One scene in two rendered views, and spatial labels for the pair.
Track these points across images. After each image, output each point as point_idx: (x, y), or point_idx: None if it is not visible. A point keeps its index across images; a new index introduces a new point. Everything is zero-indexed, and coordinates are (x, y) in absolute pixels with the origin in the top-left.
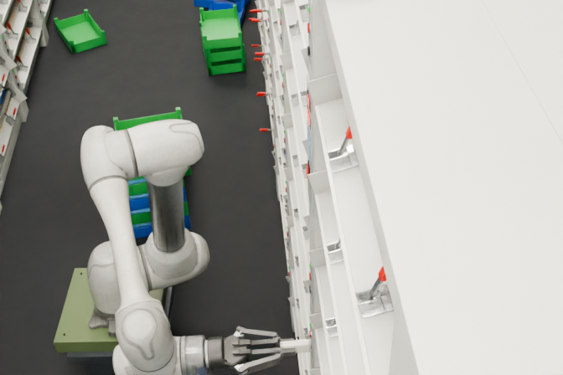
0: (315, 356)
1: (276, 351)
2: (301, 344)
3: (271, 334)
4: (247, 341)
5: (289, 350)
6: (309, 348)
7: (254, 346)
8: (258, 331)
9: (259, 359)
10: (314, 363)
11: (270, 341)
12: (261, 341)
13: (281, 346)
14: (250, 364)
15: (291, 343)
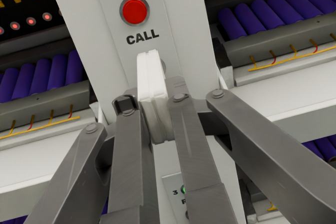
0: (207, 18)
1: (191, 100)
2: (156, 60)
3: (88, 140)
4: (120, 223)
5: (176, 86)
6: (163, 70)
7: (150, 211)
8: (45, 194)
9: (255, 143)
10: (214, 58)
11: (132, 132)
12: (122, 163)
13: (165, 91)
14: (316, 172)
15: (151, 76)
